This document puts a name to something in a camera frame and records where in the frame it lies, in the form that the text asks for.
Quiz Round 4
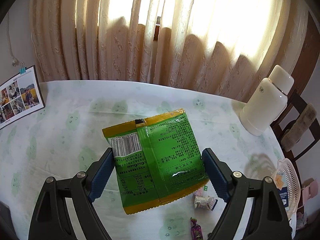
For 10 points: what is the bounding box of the white wall cable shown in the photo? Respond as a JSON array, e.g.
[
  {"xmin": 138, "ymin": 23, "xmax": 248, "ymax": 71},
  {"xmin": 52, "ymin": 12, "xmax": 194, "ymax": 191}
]
[{"xmin": 5, "ymin": 12, "xmax": 20, "ymax": 67}]

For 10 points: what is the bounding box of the pink white snack packet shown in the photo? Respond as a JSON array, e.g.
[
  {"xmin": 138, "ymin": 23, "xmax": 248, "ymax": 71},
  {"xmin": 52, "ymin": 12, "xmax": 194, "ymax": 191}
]
[{"xmin": 195, "ymin": 185, "xmax": 208, "ymax": 197}]

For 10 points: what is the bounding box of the beige curtain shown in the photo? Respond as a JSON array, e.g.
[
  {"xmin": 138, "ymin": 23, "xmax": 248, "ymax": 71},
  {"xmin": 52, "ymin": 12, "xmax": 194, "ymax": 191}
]
[{"xmin": 30, "ymin": 0, "xmax": 309, "ymax": 102}]

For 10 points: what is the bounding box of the green snack bag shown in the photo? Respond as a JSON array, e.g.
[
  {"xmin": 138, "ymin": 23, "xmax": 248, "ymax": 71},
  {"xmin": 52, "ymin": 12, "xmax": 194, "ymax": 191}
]
[{"xmin": 103, "ymin": 109, "xmax": 209, "ymax": 215}]

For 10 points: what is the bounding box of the purple candy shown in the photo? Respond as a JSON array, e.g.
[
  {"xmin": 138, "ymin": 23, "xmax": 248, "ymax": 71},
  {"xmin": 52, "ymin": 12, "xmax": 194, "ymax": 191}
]
[{"xmin": 190, "ymin": 217, "xmax": 203, "ymax": 240}]

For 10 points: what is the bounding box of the dark wooden chair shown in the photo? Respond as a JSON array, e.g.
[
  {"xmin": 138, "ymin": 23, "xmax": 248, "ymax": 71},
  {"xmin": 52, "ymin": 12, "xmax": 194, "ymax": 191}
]
[{"xmin": 271, "ymin": 88, "xmax": 319, "ymax": 174}]

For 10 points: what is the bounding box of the grey wrapped snack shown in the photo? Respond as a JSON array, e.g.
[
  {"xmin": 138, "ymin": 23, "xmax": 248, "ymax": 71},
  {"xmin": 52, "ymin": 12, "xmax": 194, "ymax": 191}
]
[{"xmin": 194, "ymin": 195, "xmax": 218, "ymax": 211}]

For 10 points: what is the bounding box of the blue snack box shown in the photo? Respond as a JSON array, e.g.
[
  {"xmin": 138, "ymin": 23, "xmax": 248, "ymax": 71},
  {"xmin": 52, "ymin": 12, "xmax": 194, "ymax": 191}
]
[{"xmin": 278, "ymin": 186, "xmax": 289, "ymax": 208}]

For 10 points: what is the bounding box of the white thermos jug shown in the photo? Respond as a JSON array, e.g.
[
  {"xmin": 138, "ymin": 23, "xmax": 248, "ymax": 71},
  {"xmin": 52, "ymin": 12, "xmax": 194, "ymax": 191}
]
[{"xmin": 239, "ymin": 64, "xmax": 294, "ymax": 136}]

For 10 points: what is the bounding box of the photo calendar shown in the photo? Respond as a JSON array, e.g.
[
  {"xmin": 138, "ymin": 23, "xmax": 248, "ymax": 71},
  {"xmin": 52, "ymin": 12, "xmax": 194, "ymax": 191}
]
[{"xmin": 1, "ymin": 65, "xmax": 45, "ymax": 128}]

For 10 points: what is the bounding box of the brown wooden door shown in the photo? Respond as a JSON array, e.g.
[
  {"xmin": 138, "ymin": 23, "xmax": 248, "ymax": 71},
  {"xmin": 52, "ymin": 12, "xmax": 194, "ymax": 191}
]
[{"xmin": 289, "ymin": 13, "xmax": 320, "ymax": 97}]

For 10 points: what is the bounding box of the pink plastic basket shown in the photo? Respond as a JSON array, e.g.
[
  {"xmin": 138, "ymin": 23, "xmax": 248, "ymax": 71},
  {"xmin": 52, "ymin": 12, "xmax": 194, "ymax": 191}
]
[{"xmin": 272, "ymin": 158, "xmax": 301, "ymax": 219}]

